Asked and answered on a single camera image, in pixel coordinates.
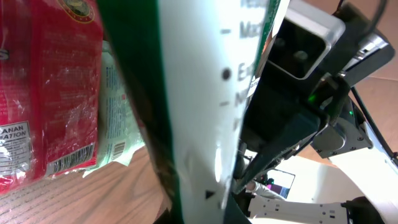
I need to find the green white 3M packet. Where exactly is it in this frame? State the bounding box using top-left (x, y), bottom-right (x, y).
top-left (98, 0), bottom-right (289, 223)

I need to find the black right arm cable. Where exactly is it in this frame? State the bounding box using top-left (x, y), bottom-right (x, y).
top-left (349, 85), bottom-right (398, 169)

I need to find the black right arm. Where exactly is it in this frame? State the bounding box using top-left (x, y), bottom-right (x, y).
top-left (234, 1), bottom-right (397, 192)

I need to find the red snack packet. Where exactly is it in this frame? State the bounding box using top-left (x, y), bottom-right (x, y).
top-left (1, 0), bottom-right (103, 194)

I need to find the white teal wipes packet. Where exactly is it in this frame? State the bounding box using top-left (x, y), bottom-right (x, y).
top-left (83, 40), bottom-right (145, 177)

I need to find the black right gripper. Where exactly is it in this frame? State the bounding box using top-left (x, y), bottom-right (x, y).
top-left (233, 63), bottom-right (330, 194)

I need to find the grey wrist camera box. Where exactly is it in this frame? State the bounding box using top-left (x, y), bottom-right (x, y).
top-left (268, 0), bottom-right (345, 80)

